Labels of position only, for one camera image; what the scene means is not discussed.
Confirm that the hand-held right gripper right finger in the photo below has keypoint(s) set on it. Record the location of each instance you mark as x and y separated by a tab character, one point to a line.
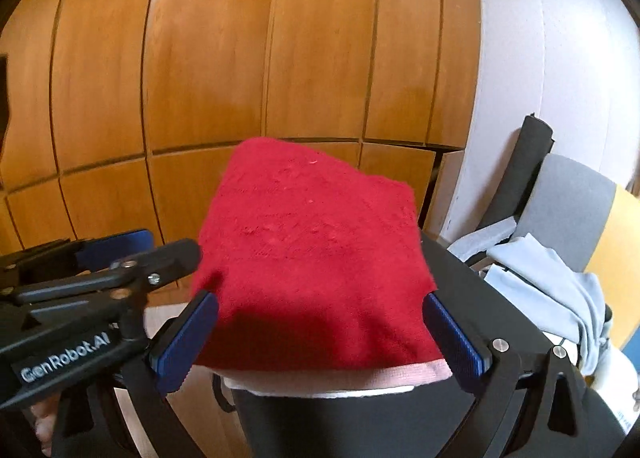
455	343

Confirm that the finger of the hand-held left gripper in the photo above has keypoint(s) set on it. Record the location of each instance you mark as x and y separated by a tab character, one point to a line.
120	245
170	258

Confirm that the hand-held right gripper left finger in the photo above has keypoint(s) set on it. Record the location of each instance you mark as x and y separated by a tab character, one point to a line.
185	343

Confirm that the red knit sweater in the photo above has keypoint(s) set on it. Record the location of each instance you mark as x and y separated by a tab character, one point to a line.
310	248

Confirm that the person's left hand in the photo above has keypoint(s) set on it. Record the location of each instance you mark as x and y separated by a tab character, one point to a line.
45	418

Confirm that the pink knit garment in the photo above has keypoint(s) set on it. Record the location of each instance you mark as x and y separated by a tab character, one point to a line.
390	374

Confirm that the white knit garment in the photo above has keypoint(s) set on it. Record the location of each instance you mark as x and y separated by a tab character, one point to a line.
250	384

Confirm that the light blue garment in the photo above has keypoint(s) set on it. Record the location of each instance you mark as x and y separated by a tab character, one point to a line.
550	273

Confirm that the grey yellow blue armchair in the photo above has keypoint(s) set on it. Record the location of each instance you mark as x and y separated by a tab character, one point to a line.
570	198

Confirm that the wooden wardrobe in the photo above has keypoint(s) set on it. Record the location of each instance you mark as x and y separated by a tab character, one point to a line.
200	63

